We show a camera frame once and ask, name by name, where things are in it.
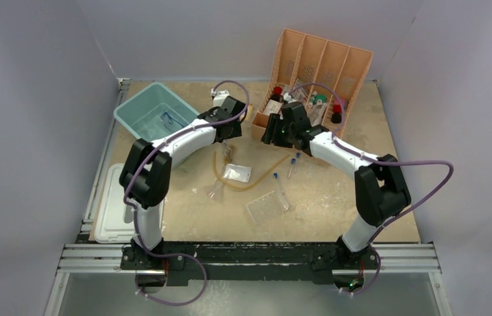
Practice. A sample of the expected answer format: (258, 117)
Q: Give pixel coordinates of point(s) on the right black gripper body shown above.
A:
(279, 133)

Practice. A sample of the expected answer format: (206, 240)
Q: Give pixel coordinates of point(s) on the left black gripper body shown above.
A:
(235, 131)

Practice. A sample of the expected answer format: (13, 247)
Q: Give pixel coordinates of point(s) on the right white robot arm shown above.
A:
(381, 191)

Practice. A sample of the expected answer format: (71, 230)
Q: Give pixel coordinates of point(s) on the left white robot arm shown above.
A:
(147, 171)

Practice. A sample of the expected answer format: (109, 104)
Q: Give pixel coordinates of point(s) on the yellow spiral notepad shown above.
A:
(248, 112)

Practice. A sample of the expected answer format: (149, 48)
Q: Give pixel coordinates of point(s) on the protractor ruler set pack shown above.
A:
(315, 112)

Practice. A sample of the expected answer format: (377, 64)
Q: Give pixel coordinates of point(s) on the white zip pouch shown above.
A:
(237, 173)

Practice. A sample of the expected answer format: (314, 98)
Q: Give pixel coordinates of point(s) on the clear plastic funnel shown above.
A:
(215, 192)

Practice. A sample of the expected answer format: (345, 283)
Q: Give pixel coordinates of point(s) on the teal plastic bin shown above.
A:
(139, 117)

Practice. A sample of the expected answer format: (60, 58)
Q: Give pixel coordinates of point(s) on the clear plastic well plate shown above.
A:
(267, 207)

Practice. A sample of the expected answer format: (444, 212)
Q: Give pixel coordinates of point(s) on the peach plastic desk organizer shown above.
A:
(301, 58)

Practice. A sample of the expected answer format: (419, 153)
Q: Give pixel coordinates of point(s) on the white bin lid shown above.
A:
(115, 222)

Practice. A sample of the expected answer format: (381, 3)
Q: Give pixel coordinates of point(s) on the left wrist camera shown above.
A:
(218, 97)

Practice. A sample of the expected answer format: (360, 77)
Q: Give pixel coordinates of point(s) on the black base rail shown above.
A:
(317, 262)

